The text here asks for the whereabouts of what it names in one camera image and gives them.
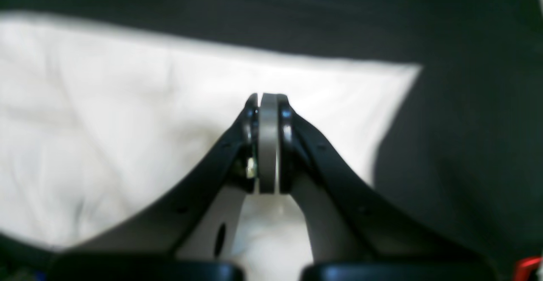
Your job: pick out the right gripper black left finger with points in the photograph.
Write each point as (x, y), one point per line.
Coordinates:
(198, 217)

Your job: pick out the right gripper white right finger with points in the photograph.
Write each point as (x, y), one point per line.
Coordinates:
(347, 221)

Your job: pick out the white T-shirt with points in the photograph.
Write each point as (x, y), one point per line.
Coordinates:
(98, 121)

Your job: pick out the black table cloth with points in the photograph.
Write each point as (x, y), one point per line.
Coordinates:
(464, 153)

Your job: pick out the blue orange clamp right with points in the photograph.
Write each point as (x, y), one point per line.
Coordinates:
(527, 269)

